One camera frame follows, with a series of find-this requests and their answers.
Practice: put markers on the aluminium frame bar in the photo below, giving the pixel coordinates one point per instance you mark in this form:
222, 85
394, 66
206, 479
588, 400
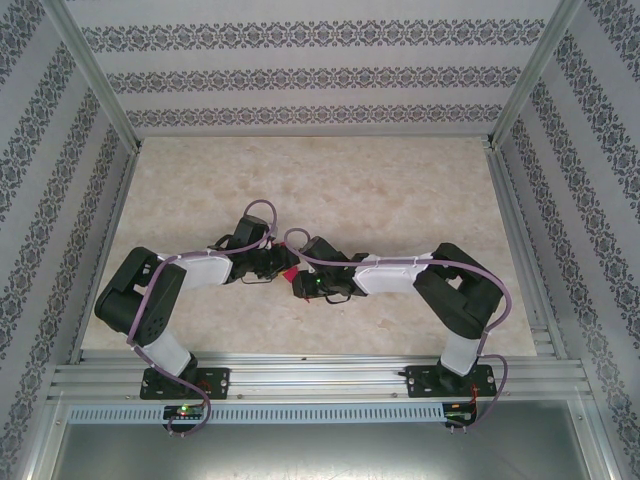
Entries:
600, 440
44, 440

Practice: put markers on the wide aluminium mounting rail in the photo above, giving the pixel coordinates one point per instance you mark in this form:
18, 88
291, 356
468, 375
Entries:
320, 375

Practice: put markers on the aluminium frame post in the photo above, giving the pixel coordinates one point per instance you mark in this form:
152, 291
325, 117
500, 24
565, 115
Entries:
97, 75
531, 75

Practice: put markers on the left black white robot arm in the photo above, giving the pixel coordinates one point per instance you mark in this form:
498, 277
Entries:
135, 300

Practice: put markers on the aluminium side rail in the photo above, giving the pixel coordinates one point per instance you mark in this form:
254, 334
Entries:
510, 200
112, 220

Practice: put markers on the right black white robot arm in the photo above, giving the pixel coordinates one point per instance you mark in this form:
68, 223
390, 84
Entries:
460, 295

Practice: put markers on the grey metal panel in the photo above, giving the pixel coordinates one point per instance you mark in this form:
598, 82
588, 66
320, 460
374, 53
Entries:
320, 455

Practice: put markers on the magenta cloth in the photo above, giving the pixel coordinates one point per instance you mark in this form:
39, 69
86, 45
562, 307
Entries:
289, 276

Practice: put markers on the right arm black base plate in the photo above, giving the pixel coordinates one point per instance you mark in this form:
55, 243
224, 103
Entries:
420, 382

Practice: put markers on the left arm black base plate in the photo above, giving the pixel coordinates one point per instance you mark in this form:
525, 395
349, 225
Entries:
220, 382

